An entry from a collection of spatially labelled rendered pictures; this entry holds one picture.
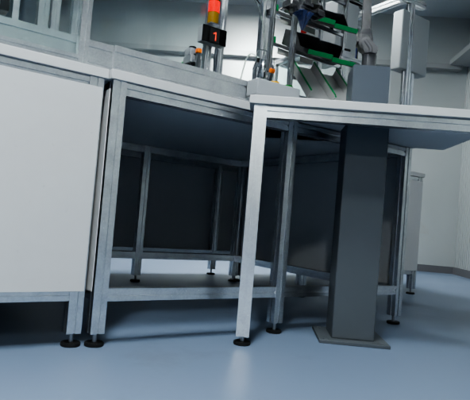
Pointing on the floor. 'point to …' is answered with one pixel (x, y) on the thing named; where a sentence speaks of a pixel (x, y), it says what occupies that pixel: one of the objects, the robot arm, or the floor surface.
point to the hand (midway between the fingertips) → (302, 21)
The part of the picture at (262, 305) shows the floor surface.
